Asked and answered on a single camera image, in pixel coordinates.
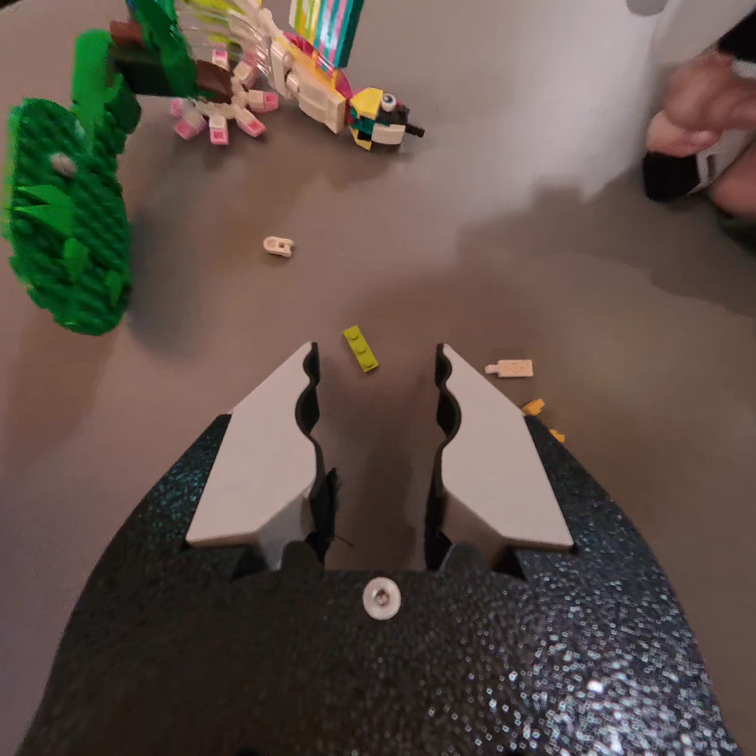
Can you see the lime lego plate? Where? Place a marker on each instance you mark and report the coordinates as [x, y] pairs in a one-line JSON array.
[[361, 348]]

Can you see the green brown lego plant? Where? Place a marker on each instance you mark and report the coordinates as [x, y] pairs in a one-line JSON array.
[[156, 53]]

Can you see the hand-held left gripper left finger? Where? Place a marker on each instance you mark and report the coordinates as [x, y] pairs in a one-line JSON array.
[[260, 466]]

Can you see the pink white lego flower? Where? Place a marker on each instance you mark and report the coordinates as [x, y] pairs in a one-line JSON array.
[[221, 121]]

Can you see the green lego baseplate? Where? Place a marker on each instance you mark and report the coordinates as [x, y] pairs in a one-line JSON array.
[[65, 236]]

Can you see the person's right hand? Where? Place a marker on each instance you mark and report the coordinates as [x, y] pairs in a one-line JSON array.
[[697, 100]]

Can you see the white lego clip piece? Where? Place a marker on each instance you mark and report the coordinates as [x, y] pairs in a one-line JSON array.
[[276, 245]]

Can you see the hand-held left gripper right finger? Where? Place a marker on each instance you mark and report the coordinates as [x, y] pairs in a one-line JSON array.
[[496, 472]]

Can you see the person's right forearm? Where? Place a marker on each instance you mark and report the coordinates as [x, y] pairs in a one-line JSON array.
[[741, 233]]

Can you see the colourful lego bird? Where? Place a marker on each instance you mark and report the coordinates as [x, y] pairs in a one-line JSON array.
[[316, 97]]

